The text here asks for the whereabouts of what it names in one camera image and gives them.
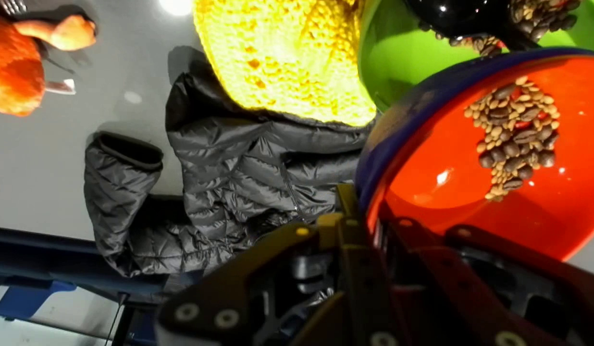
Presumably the orange plush toy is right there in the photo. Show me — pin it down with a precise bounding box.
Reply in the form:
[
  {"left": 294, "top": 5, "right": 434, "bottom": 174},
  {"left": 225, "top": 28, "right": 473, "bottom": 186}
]
[{"left": 0, "top": 11, "right": 100, "bottom": 118}]

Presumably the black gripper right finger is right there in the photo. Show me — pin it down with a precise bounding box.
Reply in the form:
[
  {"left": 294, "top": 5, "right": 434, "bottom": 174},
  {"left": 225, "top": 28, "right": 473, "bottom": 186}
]
[{"left": 377, "top": 199, "right": 594, "bottom": 346}]

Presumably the black puffer jacket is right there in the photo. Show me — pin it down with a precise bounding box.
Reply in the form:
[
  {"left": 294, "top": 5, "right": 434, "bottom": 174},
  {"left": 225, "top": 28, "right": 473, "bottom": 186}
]
[{"left": 82, "top": 45, "right": 377, "bottom": 280}]

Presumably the orange bowl blue outside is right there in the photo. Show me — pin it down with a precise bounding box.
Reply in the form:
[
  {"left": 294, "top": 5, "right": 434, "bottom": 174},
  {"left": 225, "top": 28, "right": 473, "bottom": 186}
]
[{"left": 355, "top": 45, "right": 594, "bottom": 264}]

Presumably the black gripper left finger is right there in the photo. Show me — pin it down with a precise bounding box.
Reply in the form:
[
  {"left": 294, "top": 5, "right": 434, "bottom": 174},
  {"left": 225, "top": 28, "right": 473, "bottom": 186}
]
[{"left": 155, "top": 182, "right": 409, "bottom": 346}]

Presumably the green plastic bowl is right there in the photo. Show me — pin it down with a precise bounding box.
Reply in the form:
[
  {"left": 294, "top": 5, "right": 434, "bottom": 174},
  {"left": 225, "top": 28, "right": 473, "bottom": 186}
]
[{"left": 357, "top": 0, "right": 594, "bottom": 114}]

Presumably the roasted coffee beans pile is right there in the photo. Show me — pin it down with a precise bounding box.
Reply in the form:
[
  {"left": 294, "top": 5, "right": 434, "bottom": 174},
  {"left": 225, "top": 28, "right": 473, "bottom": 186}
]
[
  {"left": 448, "top": 0, "right": 580, "bottom": 57},
  {"left": 463, "top": 74, "right": 565, "bottom": 203}
]

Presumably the black spoon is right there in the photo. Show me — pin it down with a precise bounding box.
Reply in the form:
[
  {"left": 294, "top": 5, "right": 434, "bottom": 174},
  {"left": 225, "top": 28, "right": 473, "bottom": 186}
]
[{"left": 401, "top": 0, "right": 523, "bottom": 41}]

